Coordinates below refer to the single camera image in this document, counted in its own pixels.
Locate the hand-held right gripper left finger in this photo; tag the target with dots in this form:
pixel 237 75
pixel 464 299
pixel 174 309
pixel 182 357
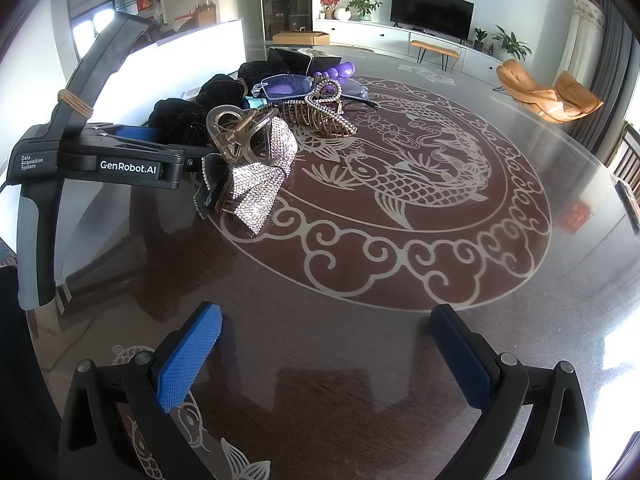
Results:
pixel 190 355

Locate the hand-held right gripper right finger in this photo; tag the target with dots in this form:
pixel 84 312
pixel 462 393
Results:
pixel 462 355

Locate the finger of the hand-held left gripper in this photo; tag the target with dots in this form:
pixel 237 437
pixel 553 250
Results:
pixel 140 135

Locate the black fluffy scrunchie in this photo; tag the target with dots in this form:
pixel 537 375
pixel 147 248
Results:
pixel 220 90
pixel 252 72
pixel 175 117

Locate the white storage box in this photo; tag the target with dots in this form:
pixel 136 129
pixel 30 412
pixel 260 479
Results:
pixel 200 50

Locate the rhinestone bow hair claw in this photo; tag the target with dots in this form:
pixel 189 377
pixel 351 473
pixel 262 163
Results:
pixel 255 185

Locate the clear frame glasses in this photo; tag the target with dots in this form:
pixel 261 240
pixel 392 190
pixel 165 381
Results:
pixel 280 91

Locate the black rectangular box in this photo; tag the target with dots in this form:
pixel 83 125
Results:
pixel 290 60

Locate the pearl hair claw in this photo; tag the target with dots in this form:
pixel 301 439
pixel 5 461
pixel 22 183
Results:
pixel 325 115

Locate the purple toy wand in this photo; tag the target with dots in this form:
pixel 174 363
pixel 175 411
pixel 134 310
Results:
pixel 345 68

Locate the dark patterned desktop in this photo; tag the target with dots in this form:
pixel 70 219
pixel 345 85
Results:
pixel 350 285

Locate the tan rubber band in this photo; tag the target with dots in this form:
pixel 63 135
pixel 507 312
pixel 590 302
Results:
pixel 75 101

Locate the brown cardboard box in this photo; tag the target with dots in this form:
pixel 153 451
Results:
pixel 300 38

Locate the dark flat object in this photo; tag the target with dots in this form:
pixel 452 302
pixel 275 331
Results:
pixel 629 205

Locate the red flower bouquet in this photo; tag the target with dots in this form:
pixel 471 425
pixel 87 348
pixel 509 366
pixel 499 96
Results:
pixel 330 0

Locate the white round vase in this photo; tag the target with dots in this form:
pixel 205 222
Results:
pixel 342 14

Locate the white television cabinet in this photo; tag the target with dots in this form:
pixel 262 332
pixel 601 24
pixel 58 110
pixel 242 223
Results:
pixel 370 32

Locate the wooden chair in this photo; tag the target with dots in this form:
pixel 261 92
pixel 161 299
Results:
pixel 627 155

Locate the green potted plant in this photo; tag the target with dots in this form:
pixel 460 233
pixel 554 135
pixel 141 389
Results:
pixel 365 6

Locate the orange lounge chair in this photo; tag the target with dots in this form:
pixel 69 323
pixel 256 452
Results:
pixel 530 92

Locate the wooden bench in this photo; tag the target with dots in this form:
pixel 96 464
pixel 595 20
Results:
pixel 435 47

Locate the large leafy potted plant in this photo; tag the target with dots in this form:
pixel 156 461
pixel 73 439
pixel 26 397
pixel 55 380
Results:
pixel 512 42

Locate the small potted plant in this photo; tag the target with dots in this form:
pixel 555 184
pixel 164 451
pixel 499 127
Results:
pixel 480 37

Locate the black television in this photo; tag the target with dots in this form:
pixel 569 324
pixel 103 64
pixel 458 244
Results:
pixel 432 10

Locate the grey curtain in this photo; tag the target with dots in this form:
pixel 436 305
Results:
pixel 610 60

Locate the white standing air conditioner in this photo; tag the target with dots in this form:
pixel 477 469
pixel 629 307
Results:
pixel 582 40

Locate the red wall decoration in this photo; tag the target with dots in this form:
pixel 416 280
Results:
pixel 146 3

